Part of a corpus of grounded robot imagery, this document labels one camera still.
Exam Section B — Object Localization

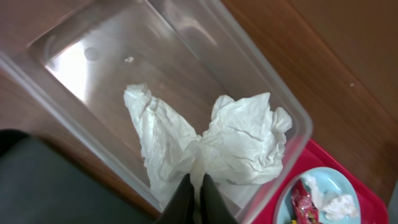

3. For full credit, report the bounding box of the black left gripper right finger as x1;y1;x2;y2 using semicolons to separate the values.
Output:
200;174;238;224

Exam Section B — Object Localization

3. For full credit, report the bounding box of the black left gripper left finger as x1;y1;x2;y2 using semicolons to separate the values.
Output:
154;174;195;224

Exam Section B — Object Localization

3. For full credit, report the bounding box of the red snack wrapper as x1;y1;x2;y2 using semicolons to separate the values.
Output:
291;179;320;224

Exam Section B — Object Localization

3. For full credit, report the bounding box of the small white tissue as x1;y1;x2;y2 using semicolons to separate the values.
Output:
301;174;359;221

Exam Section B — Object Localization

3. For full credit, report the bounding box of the large light blue plate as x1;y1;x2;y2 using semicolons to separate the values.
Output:
272;167;362;224

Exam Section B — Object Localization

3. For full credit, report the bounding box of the black plastic tray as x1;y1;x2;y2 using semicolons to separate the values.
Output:
1;129;153;224

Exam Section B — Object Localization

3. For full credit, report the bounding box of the red serving tray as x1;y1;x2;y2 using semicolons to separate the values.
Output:
252;140;389;224

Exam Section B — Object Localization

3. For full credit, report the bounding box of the clear plastic bin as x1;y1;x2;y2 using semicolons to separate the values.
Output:
1;1;312;223

